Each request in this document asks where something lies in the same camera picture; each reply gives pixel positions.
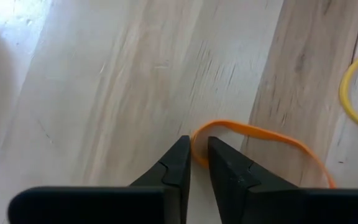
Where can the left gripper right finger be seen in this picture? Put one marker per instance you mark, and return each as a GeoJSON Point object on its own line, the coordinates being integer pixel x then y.
{"type": "Point", "coordinates": [275, 205]}

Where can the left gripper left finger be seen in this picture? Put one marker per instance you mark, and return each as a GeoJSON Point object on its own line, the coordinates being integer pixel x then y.
{"type": "Point", "coordinates": [104, 205]}

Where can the orange rubber band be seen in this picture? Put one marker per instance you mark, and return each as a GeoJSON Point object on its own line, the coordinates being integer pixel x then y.
{"type": "Point", "coordinates": [259, 132]}

